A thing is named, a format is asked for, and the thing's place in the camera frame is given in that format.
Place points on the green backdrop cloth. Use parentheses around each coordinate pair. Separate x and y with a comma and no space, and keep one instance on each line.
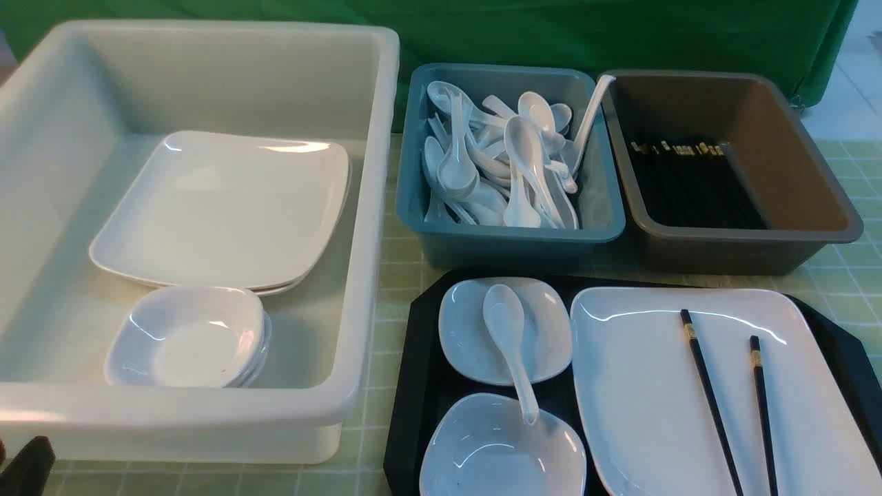
(792,43)

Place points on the white spoon leaning on bin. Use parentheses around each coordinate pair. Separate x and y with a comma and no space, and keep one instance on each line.
(574,150)

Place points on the pile of white spoons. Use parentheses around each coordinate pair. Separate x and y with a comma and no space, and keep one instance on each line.
(471,178)

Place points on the white small dish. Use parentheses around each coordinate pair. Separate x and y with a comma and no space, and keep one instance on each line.
(546,346)

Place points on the grey-brown plastic chopstick bin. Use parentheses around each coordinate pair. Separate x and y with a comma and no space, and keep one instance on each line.
(796,192)

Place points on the top white plate in tub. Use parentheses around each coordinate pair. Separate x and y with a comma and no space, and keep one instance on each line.
(226,210)

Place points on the top white bowl in tub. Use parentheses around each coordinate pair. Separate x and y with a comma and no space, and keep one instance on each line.
(186,336)

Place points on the white bowl in tub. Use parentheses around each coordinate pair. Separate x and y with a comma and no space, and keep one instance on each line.
(186,336)
(258,362)

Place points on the teal plastic spoon bin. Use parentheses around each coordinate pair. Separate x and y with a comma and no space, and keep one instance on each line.
(598,202)

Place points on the black chopsticks bundle in bin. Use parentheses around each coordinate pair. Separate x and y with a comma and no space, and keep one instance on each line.
(689,182)

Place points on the black chopstick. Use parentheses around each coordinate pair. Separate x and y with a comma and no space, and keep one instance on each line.
(702,370)
(762,396)

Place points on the lower white bowl in tub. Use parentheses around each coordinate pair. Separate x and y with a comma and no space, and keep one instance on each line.
(258,362)

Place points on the white small bowl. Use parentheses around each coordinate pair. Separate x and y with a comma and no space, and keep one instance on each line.
(482,447)

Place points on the lower white plate in tub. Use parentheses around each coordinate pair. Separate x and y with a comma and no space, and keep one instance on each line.
(280,289)

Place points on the black plastic serving tray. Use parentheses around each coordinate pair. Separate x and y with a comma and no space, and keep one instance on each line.
(428,385)

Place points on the white ceramic soup spoon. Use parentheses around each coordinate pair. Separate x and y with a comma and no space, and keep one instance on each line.
(504,317)

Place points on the large white square plate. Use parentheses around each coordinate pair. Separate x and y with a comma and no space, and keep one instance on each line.
(646,417)

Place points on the white plate in tub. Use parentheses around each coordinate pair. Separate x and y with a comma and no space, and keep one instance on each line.
(280,289)
(226,210)

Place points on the large white plastic tub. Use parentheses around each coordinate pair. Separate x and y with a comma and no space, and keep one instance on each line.
(80,115)

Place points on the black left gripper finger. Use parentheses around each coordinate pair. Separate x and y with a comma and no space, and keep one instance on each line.
(28,471)

